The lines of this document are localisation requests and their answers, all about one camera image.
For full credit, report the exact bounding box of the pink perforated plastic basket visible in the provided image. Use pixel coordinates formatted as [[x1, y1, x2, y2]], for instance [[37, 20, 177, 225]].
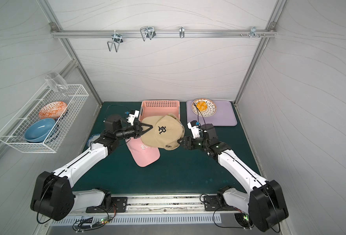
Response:
[[139, 100, 180, 121]]

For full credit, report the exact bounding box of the metal double hook left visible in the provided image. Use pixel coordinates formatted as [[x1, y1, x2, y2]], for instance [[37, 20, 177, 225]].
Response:
[[107, 30, 123, 52]]

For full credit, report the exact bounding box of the blue white patterned small bowl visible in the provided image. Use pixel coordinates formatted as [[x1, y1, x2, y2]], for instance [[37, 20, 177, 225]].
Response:
[[86, 134, 100, 149]]

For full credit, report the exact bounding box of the lilac plastic tray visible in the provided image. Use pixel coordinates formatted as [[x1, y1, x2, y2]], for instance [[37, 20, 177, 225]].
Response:
[[186, 100, 238, 126]]

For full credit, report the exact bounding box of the orange patterned bowl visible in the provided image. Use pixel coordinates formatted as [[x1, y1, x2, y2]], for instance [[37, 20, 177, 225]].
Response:
[[38, 101, 68, 119]]

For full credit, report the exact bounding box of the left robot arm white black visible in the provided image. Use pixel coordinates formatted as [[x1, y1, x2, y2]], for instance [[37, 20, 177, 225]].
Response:
[[30, 115, 153, 221]]

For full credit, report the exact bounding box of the white wire wall basket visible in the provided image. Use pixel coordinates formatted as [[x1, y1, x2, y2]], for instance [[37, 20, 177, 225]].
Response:
[[0, 84, 89, 153]]

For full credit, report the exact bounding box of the blue ceramic bowl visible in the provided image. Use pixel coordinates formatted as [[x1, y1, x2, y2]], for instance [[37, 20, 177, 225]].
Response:
[[24, 118, 55, 143]]

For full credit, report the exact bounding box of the yellow bread roll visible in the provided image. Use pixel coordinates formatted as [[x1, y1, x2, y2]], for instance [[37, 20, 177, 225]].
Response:
[[196, 100, 208, 112]]

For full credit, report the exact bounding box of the metal double hook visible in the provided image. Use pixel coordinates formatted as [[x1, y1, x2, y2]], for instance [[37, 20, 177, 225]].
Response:
[[140, 26, 156, 42], [107, 30, 123, 52]]

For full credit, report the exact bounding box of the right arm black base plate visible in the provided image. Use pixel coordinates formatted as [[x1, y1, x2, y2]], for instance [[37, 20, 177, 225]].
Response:
[[199, 194, 237, 212]]

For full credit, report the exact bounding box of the beige baseball cap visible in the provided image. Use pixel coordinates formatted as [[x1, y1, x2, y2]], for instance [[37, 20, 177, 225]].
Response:
[[141, 114, 185, 150]]

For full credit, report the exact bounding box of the white speckled plate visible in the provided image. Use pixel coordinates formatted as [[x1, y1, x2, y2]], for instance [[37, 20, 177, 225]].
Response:
[[191, 99, 217, 117]]

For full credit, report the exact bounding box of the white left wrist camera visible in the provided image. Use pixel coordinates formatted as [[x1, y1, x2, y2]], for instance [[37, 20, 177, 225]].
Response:
[[126, 110, 140, 126]]

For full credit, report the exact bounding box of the pink baseball cap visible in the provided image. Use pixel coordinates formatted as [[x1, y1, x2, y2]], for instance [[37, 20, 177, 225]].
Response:
[[126, 138, 160, 167]]

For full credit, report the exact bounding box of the metal double hook middle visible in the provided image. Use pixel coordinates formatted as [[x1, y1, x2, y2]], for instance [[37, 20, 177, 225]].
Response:
[[140, 26, 156, 42]]

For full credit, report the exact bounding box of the clear drinking glass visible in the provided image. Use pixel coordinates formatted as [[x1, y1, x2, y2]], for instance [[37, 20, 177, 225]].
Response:
[[45, 72, 68, 96]]

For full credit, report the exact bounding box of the aluminium top rail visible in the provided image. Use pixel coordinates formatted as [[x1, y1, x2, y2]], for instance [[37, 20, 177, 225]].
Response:
[[51, 29, 278, 39]]

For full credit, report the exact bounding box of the green table mat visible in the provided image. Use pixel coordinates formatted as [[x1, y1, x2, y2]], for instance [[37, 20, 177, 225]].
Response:
[[73, 102, 261, 195]]

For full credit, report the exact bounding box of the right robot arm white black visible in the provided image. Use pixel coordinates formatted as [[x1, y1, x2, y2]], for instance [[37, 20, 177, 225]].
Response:
[[178, 121, 289, 232]]

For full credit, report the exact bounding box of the metal single hook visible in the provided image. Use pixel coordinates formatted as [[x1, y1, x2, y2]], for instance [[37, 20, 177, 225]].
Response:
[[179, 26, 185, 39]]

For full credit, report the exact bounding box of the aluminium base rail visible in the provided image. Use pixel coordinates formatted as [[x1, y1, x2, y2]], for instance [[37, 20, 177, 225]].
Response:
[[43, 193, 287, 217]]

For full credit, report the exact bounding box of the metal hook right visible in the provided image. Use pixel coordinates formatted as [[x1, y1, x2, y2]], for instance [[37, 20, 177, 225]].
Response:
[[240, 27, 266, 38]]

